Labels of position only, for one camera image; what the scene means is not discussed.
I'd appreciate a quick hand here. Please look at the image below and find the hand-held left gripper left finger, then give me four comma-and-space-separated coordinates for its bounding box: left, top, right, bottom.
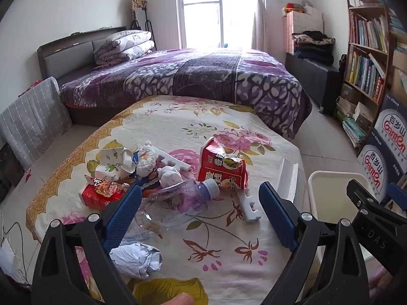
32, 184, 142, 305

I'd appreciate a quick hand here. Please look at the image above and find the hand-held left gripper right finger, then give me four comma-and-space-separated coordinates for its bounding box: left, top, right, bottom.
258, 181, 371, 305

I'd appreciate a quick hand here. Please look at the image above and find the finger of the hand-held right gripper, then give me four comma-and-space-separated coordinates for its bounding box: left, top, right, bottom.
387, 182, 407, 211
346, 179, 380, 212

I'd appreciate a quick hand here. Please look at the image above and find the white plastic bin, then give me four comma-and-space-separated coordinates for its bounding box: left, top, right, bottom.
307, 171, 382, 261

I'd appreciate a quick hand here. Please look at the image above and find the short white foam piece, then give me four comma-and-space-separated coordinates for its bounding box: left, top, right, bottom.
237, 191, 262, 222

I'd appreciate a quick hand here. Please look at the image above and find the red drink carton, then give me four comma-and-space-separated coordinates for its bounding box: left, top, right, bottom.
79, 175, 128, 211
197, 136, 249, 192

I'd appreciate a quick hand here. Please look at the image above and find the white foam block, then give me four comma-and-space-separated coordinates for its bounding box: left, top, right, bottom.
277, 158, 299, 203

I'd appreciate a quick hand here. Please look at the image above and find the pale blue paper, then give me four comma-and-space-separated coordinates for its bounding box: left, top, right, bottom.
110, 242, 163, 279

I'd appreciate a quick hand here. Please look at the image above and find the white tissue wad orange print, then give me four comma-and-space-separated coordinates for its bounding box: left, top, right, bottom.
137, 141, 158, 178

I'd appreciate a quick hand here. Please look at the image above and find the clear plastic bottle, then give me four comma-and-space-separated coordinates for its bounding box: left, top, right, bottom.
137, 178, 221, 230

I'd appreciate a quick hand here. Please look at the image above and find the white tissue ball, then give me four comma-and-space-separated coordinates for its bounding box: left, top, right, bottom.
158, 167, 182, 187

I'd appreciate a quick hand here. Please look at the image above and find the person's left hand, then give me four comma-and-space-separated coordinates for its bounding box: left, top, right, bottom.
165, 294, 195, 305

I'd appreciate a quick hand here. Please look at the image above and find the blue water carton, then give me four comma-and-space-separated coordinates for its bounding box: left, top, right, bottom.
356, 144, 407, 204
370, 94, 407, 154

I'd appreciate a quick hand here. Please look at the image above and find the blue snack box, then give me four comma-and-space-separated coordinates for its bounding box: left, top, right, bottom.
132, 152, 161, 197

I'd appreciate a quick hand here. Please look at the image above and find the crushed leaf-print paper cup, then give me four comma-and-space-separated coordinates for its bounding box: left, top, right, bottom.
95, 163, 137, 184
101, 147, 136, 170

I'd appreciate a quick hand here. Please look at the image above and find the long notched white foam strip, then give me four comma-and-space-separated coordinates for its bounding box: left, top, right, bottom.
151, 146, 191, 173

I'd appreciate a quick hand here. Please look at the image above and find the floral tablecloth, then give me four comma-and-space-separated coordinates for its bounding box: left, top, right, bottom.
25, 95, 314, 305

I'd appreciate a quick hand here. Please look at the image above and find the dark object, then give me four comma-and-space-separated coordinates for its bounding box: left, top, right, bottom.
0, 143, 25, 203

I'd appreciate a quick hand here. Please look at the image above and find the row of colourful books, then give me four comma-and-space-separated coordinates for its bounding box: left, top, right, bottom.
346, 49, 386, 101

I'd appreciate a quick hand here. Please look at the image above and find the dark storage bench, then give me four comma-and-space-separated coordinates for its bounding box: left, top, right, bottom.
285, 52, 342, 115

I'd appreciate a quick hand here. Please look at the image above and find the grey checked cushion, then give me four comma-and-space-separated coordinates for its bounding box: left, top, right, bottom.
0, 77, 73, 170

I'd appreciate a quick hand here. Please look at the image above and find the wooden bookshelf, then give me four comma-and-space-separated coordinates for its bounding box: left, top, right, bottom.
334, 0, 395, 149

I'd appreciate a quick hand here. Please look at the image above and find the stack of folded clothes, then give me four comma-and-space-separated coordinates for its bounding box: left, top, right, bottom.
292, 31, 336, 66

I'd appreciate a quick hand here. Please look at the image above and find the purple patterned blanket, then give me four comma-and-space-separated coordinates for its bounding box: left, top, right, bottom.
60, 48, 314, 140

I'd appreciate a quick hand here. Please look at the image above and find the row of tall books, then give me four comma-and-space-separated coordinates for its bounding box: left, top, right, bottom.
350, 14, 389, 53

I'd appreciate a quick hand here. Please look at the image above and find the pink drawer cabinet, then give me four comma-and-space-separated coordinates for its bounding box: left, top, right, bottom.
282, 12, 325, 54

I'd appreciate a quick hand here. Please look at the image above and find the black metal stand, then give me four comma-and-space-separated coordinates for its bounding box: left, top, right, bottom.
130, 0, 157, 51

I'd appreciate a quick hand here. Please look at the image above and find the white curtain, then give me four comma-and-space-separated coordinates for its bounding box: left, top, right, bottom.
250, 0, 268, 52

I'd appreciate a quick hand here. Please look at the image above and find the window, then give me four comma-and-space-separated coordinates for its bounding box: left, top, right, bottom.
174, 0, 255, 50

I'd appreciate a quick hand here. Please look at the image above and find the black cable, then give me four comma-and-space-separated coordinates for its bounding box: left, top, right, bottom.
0, 221, 32, 284

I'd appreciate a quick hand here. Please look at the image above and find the dark bed frame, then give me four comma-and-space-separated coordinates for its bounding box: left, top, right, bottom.
37, 26, 128, 128

